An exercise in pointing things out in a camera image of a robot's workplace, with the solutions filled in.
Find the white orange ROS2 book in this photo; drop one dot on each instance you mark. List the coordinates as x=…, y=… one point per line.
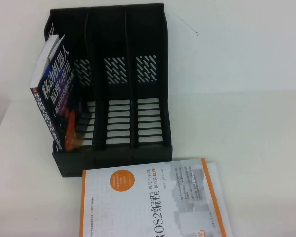
x=138, y=209

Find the black plastic book stand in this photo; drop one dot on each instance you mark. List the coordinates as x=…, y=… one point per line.
x=113, y=37

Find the dark blue robotics book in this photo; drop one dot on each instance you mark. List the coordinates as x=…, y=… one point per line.
x=54, y=98

